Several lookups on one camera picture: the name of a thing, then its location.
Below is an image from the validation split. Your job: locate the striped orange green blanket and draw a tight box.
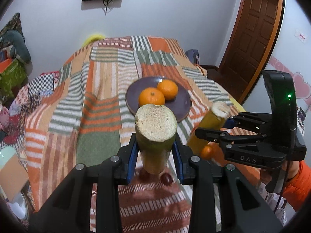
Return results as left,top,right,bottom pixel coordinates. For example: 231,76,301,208
24,36,262,233

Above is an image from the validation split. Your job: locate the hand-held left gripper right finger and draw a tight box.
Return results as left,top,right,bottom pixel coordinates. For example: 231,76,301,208
171,133,285,233

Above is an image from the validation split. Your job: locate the pink heart wall sticker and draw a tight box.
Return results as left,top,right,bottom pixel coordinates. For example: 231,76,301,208
292,72,311,99

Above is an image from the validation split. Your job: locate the black television cable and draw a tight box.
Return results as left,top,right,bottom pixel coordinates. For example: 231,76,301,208
102,0,115,15

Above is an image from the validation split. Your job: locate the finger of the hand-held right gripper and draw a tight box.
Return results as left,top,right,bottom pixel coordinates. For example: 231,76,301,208
224,112,274,137
195,127,287,168

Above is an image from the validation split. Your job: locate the brown wooden door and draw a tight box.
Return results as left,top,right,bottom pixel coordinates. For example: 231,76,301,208
217,0,286,105

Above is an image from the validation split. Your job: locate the grey plush toy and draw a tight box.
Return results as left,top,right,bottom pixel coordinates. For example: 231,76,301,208
4,30,32,64

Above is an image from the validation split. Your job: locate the person's right hand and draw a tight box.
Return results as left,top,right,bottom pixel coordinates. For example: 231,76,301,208
260,167,274,185

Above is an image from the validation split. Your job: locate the dark patterned pillow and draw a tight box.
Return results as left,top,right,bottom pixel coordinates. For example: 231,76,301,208
0,13,25,44

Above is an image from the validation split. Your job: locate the red grape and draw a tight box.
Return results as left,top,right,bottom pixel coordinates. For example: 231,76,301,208
161,173,173,186

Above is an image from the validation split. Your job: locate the thin yellow sugarcane piece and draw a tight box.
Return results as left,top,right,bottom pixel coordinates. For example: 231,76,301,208
187,102,230,157

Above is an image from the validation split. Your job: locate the small orange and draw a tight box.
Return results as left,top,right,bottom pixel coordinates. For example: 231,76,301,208
200,145,215,161

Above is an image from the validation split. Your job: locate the purple plate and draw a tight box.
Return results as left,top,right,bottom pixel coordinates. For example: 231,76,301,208
125,76,192,123

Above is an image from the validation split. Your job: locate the brown cardboard sheet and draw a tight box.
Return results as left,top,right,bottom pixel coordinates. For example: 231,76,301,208
0,154,30,200

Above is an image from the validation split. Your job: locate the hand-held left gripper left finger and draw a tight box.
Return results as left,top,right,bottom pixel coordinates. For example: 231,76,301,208
28,133,141,233

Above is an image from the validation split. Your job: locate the checkered colourful quilt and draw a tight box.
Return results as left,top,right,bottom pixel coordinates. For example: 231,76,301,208
0,71,60,148

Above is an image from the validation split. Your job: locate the white wall label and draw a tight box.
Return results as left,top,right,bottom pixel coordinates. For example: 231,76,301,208
294,30,307,44

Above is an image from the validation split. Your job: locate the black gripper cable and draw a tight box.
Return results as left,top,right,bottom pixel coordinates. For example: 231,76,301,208
274,160,292,213

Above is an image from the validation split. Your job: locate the thick green sugarcane piece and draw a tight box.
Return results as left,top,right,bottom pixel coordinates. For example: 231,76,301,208
135,104,178,175

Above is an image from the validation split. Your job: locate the large orange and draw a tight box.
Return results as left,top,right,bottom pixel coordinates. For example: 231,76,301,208
138,88,166,107
157,79,178,100

